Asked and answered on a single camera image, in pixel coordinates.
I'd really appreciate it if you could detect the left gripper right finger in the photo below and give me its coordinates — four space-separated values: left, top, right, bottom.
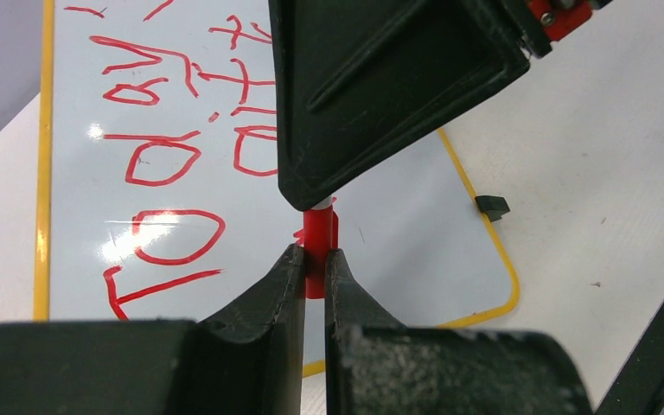
325 250 592 414

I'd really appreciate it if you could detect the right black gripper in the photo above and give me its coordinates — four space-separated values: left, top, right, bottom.
269 0 603 211

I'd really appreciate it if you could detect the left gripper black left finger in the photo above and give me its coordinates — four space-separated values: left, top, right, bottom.
0 245 304 414

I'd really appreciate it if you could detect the red marker cap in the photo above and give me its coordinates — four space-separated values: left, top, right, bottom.
303 205 339 299

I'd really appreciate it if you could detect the yellow-framed whiteboard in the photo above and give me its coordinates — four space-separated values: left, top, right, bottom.
34 1 520 327

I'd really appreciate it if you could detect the white red marker pen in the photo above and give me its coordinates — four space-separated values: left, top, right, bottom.
312 196 334 210

